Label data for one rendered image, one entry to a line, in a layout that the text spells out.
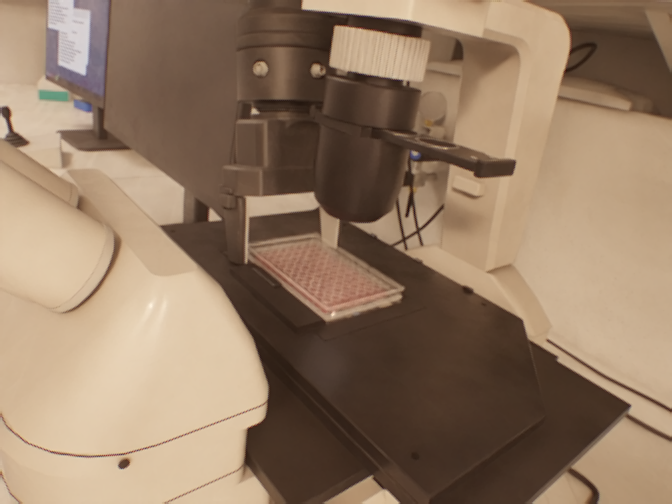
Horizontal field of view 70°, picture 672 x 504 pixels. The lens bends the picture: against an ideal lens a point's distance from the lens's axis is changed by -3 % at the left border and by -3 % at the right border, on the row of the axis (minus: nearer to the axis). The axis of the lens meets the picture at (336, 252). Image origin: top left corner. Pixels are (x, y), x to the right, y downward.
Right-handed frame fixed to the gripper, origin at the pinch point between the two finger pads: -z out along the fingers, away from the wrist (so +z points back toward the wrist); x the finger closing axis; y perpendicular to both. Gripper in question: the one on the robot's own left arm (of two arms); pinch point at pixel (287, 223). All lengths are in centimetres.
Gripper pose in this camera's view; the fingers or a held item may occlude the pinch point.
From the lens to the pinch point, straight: 46.8
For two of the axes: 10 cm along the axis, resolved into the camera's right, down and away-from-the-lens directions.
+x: 7.7, -1.4, 6.2
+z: 0.2, -9.7, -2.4
